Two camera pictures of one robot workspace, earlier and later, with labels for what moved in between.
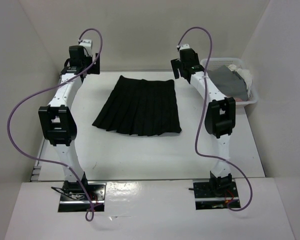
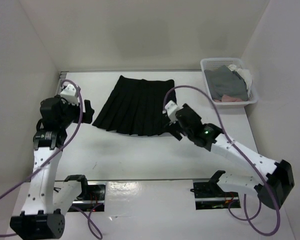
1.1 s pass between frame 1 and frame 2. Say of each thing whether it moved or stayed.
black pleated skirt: stayed
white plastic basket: stayed
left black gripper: moved
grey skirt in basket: stayed
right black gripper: moved
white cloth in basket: stayed
